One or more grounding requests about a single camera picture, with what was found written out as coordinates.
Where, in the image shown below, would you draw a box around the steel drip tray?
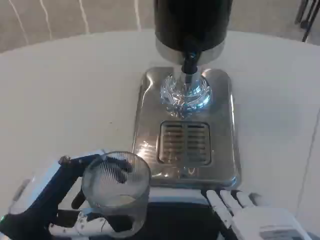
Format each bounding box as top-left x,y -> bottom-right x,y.
131,66 -> 242,189

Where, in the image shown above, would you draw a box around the black dispenser tap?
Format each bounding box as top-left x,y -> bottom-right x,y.
180,36 -> 201,76

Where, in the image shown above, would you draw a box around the slotted steel tray grid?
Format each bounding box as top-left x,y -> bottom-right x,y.
156,120 -> 214,166

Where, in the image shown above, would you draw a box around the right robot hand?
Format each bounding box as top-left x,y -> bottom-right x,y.
205,189 -> 311,240

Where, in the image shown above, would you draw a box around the clear ribbed glass cup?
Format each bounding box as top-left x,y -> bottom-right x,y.
80,150 -> 153,233

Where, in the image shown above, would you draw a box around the black steel drink dispenser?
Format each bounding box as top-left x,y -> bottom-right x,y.
152,0 -> 229,66

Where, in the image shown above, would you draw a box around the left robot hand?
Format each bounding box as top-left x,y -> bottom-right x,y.
0,148 -> 134,240

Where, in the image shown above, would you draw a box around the black chair legs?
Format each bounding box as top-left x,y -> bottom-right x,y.
294,0 -> 320,43

